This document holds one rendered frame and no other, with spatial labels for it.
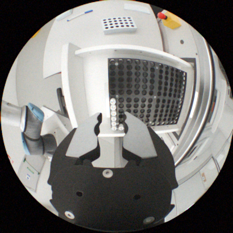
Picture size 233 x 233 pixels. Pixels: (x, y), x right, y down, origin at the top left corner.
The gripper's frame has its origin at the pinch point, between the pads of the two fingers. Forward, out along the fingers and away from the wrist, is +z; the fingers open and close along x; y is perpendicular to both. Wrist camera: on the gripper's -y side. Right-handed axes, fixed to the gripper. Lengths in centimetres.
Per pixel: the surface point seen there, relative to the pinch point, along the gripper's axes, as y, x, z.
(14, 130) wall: 65, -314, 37
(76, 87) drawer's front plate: -3.2, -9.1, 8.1
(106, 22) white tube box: -29.9, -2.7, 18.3
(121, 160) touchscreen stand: 83, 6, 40
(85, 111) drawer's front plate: 5.1, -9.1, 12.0
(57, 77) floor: -14, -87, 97
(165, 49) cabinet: -21.4, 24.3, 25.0
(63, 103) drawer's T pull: -0.1, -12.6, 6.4
